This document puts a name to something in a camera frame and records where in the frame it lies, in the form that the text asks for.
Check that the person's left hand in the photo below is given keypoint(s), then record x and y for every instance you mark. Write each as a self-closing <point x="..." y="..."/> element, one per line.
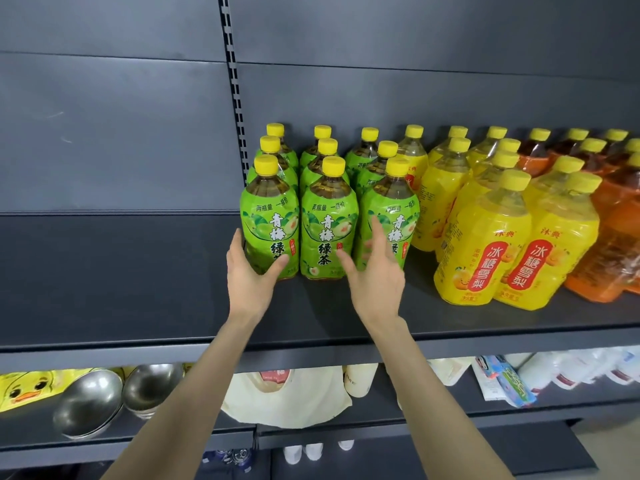
<point x="247" y="289"/>

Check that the person's right hand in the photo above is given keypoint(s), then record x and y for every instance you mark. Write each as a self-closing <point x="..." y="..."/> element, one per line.
<point x="380" y="289"/>

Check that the person's left thumb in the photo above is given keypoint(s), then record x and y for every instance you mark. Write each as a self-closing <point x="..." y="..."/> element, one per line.
<point x="279" y="264"/>

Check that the person's right thumb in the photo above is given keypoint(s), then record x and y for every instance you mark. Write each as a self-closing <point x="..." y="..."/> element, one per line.
<point x="347" y="264"/>

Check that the green label tea bottle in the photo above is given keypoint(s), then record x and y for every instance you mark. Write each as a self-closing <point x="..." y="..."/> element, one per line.
<point x="267" y="224"/>

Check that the person's right forearm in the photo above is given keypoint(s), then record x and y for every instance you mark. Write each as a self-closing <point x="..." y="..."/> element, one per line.
<point x="430" y="394"/>

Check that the person's left forearm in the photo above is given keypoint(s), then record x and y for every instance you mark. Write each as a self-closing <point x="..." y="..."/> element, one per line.
<point x="200" y="389"/>

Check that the cluster of green bottles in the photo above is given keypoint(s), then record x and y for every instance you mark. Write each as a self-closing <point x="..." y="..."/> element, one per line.
<point x="327" y="224"/>

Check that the cluster of yellow bottles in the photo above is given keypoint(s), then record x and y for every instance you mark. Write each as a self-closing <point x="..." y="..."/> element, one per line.
<point x="480" y="244"/>

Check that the cream cloth bag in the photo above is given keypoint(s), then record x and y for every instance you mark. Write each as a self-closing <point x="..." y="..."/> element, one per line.
<point x="300" y="399"/>

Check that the cream packet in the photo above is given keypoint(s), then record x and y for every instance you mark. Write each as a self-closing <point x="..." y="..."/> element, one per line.
<point x="450" y="369"/>

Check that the dark grey shelf board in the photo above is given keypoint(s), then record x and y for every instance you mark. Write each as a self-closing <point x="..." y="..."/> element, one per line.
<point x="125" y="274"/>

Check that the small steel bowl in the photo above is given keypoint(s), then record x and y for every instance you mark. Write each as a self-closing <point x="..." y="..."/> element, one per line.
<point x="150" y="387"/>

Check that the white packet red print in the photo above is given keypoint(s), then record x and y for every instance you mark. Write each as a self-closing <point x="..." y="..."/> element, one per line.
<point x="482" y="382"/>

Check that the slotted metal shelf upright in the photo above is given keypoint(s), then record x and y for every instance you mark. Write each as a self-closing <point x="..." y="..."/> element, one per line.
<point x="234" y="84"/>

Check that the white bottle caps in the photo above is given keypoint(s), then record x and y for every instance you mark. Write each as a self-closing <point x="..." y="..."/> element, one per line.
<point x="302" y="452"/>

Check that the blue drink cans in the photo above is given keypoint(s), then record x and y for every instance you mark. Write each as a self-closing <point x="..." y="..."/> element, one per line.
<point x="230" y="459"/>

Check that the blue plastic packet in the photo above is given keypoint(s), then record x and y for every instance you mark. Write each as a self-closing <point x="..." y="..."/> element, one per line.
<point x="512" y="384"/>

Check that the large steel bowl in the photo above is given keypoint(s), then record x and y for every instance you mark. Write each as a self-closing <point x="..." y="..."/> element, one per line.
<point x="87" y="404"/>

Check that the dark grey lower shelf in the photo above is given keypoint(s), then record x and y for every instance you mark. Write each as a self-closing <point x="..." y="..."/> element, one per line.
<point x="50" y="444"/>
<point x="550" y="409"/>

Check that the row of white packs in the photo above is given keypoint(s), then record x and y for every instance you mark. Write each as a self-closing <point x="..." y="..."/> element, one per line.
<point x="575" y="367"/>

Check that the cluster of orange bottles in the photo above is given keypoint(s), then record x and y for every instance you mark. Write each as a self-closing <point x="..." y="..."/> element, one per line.
<point x="610" y="234"/>

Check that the yellow duck print packet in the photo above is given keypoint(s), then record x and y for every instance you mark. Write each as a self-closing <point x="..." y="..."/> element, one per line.
<point x="25" y="389"/>

